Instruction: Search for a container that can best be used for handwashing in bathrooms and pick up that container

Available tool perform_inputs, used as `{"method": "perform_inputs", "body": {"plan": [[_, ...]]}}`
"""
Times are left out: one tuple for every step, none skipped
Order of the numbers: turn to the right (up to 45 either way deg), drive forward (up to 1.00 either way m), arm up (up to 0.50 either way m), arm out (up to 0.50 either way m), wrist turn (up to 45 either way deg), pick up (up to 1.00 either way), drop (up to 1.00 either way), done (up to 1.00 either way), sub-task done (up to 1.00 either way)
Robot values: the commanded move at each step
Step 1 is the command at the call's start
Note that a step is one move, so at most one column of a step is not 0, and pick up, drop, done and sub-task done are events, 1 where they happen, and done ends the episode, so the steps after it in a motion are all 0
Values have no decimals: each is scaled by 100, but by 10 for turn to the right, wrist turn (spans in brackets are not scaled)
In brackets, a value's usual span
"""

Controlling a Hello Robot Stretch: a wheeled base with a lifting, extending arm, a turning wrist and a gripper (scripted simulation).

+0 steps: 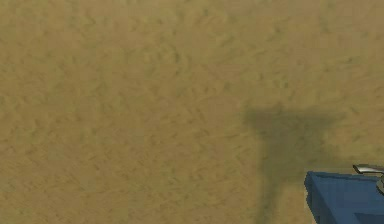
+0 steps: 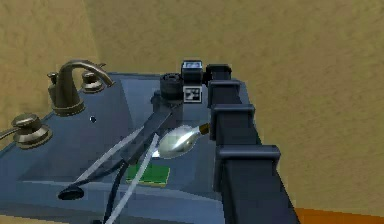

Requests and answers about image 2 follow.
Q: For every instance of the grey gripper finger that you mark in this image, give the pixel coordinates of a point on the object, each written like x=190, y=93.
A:
x=110, y=154
x=140, y=171

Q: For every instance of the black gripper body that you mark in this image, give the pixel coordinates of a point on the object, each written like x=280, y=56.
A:
x=170, y=86

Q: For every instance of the silver light bulb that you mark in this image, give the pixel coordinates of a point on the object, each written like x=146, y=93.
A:
x=178, y=141

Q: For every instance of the bronze curved faucet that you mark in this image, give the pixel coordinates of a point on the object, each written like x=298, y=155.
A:
x=66, y=95

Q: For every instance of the blue-grey bathroom sink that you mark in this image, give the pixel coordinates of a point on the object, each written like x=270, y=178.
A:
x=50, y=166

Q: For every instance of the green flat square pad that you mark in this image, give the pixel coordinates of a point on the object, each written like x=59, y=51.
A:
x=154, y=175

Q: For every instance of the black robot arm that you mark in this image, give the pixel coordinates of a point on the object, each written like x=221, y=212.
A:
x=246, y=173

